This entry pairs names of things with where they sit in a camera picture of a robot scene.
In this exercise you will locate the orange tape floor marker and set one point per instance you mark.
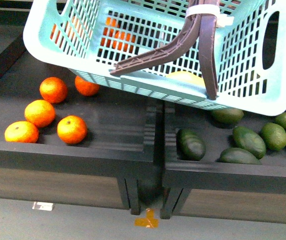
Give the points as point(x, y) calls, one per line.
point(149, 221)

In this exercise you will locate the dark green avocado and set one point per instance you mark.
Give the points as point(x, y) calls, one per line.
point(191, 144)
point(249, 140)
point(235, 155)

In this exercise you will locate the yellow mango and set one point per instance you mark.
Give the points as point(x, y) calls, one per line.
point(188, 77)

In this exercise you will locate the black orange tray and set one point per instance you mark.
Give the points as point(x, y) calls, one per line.
point(115, 162)

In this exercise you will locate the orange mandarin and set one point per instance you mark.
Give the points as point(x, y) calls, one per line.
point(86, 88)
point(72, 129)
point(21, 131)
point(40, 112)
point(54, 90)

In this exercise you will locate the light blue plastic basket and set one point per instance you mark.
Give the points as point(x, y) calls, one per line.
point(90, 37)

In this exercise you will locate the white zip tie right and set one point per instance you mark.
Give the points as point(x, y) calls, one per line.
point(222, 19)

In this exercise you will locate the black avocado tray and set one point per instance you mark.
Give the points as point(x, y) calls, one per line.
point(212, 189)

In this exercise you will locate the brown basket handle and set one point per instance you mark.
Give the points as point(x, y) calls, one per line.
point(199, 27)

